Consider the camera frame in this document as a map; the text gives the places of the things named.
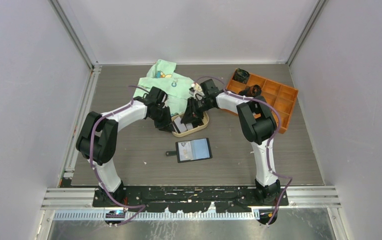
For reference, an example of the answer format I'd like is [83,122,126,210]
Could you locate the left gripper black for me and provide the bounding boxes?
[150,105,175,133]

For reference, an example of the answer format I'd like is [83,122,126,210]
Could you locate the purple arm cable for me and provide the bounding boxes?
[88,85,150,227]
[194,76,293,226]

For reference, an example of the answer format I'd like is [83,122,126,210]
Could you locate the white striped card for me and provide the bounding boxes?
[173,117,194,134]

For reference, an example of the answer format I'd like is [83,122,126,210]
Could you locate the slotted metal cable duct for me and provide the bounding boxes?
[53,209,260,221]

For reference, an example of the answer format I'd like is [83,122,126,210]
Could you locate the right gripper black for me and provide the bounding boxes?
[180,97,213,126]

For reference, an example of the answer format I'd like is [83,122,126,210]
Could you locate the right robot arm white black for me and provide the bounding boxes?
[182,79,281,206]

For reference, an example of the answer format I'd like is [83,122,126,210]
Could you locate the beige oval tray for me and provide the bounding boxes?
[171,112,209,138]

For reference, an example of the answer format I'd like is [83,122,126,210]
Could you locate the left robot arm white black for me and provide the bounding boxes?
[76,87,173,207]

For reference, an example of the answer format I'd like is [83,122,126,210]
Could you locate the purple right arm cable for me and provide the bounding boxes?
[194,76,293,226]

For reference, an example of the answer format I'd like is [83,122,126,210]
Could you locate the rolled dark belt back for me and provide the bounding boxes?
[232,68,250,84]

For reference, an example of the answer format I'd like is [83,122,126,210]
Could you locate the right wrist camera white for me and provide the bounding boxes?
[189,82,204,98]

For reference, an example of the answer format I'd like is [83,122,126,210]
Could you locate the green cartoon print cloth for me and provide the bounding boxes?
[134,59,194,116]

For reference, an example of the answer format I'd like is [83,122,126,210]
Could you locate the orange compartment organizer tray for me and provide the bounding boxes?
[226,73,299,134]

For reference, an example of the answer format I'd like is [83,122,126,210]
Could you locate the black leather card holder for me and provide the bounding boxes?
[165,138,213,163]

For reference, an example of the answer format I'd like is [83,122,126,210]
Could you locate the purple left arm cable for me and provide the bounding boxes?
[88,85,150,227]

